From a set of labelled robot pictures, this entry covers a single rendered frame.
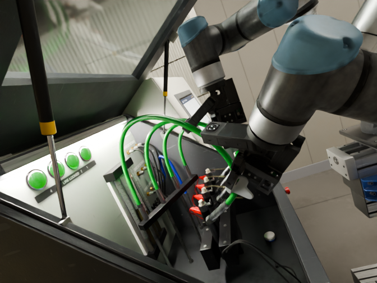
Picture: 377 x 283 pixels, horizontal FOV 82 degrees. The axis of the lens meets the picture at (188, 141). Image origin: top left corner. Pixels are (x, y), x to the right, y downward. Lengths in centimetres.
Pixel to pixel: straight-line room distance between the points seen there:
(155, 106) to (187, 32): 51
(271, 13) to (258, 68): 208
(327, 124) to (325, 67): 263
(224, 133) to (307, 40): 21
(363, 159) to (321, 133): 189
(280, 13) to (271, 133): 28
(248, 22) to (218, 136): 27
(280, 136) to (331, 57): 12
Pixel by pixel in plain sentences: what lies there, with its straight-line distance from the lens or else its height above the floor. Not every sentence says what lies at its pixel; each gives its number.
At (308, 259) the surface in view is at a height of 95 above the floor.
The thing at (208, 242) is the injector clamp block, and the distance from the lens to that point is 75.
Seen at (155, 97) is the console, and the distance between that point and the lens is 99.
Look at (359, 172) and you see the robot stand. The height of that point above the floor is 93.
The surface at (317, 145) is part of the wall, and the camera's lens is 290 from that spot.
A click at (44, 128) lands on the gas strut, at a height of 146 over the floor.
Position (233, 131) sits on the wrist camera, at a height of 134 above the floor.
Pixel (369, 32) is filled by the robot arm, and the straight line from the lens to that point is 44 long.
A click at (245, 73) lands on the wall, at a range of 256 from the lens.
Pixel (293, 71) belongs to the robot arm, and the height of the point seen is 141.
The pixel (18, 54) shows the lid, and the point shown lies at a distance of 48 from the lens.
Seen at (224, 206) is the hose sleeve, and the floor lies 115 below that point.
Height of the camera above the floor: 143
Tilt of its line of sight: 12 degrees down
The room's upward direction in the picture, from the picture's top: 23 degrees counter-clockwise
